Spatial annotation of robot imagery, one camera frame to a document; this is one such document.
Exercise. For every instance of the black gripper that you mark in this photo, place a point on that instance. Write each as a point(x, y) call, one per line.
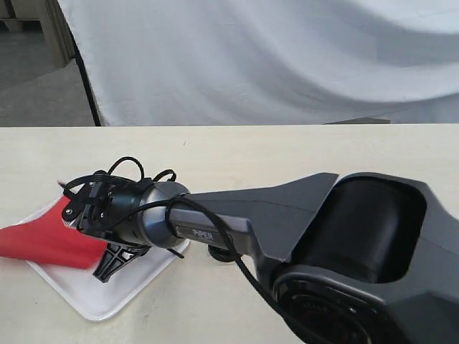
point(103, 211)

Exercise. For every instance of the red flag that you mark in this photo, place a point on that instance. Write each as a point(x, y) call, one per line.
point(46, 240)

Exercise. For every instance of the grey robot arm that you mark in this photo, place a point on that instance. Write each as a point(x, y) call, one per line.
point(367, 258)

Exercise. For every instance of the black flag stand base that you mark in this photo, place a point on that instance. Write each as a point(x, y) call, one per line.
point(221, 255)

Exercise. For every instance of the white square plastic tray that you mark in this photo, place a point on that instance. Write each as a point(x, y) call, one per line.
point(96, 301)

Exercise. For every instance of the black backdrop stand pole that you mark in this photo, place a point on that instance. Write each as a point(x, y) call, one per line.
point(87, 87)

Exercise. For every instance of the white backdrop cloth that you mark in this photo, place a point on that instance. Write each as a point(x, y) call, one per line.
point(269, 62)

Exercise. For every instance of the wooden furniture in background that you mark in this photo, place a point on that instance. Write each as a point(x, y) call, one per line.
point(57, 35)

